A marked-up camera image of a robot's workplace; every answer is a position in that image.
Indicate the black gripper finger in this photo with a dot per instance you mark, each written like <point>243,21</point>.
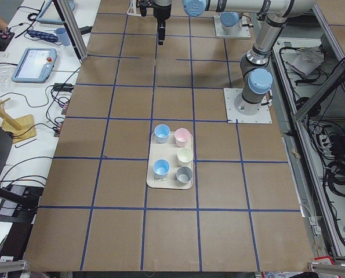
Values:
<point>161,30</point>

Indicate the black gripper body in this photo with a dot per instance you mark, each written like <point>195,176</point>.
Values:
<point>162,13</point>

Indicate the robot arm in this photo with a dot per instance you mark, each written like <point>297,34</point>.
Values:
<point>231,20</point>
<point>257,80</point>

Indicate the blue cup on desk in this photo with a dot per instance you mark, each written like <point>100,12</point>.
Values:
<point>63,37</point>

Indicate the light blue cup rear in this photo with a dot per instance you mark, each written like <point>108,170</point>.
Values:
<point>162,133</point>

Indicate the light blue cup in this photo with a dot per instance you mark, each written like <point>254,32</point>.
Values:
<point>161,168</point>
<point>162,133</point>

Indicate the pink cup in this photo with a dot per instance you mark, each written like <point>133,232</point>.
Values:
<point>182,137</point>

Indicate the cream cup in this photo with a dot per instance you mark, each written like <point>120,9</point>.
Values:
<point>185,156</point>

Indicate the light blue cup front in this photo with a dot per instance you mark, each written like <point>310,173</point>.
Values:
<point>161,168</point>

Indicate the grey cup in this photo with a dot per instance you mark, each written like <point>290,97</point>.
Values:
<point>184,175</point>

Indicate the blue teach pendant far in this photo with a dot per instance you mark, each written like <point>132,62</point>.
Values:
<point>49,15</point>

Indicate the blue teach pendant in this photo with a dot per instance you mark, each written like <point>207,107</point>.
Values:
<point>49,15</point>
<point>35,65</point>

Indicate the blue power strip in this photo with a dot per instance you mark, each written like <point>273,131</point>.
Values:
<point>48,37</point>

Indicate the blue teach pendant near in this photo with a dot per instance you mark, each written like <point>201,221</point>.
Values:
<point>35,65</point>

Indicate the beige serving tray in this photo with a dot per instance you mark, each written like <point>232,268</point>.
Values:
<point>167,151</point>

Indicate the wooden stand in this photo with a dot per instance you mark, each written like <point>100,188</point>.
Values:
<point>22,128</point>

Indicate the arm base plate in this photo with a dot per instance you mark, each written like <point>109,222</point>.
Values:
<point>240,30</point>
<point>239,111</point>

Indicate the aluminium frame post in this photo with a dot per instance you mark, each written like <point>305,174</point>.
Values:
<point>67,17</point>

